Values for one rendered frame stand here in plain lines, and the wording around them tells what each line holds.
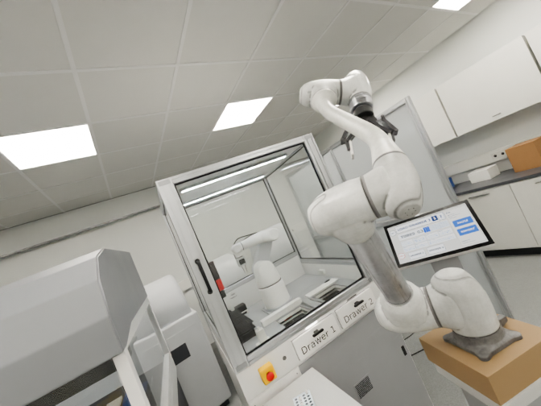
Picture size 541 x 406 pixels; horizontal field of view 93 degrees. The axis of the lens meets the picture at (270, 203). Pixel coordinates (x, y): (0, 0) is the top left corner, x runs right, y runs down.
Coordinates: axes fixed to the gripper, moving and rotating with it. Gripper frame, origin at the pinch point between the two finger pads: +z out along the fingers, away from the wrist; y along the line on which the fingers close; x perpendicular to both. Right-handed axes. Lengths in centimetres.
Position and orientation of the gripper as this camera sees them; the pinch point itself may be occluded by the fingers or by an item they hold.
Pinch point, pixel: (372, 151)
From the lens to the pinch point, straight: 101.5
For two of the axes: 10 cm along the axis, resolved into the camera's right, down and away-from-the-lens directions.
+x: 2.6, 4.6, 8.5
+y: 9.7, -1.2, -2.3
